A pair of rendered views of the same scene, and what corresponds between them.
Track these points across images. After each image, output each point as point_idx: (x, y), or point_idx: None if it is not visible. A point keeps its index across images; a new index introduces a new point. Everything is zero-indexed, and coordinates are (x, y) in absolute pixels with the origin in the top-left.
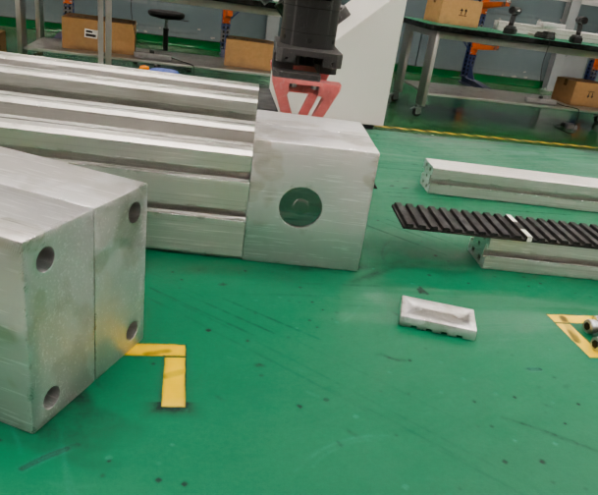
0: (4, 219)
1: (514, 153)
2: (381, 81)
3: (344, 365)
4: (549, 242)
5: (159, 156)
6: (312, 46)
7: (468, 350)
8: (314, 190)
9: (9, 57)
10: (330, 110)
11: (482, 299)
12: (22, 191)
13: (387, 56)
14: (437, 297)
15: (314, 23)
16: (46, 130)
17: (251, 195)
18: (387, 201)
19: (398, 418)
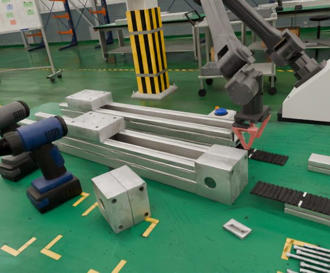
0: (109, 192)
1: None
2: None
3: (192, 236)
4: (308, 208)
5: (172, 163)
6: (249, 114)
7: (237, 242)
8: (212, 178)
9: (168, 112)
10: (306, 115)
11: (266, 225)
12: (118, 183)
13: None
14: (249, 221)
15: (248, 106)
16: (148, 154)
17: (196, 177)
18: (280, 173)
19: (191, 255)
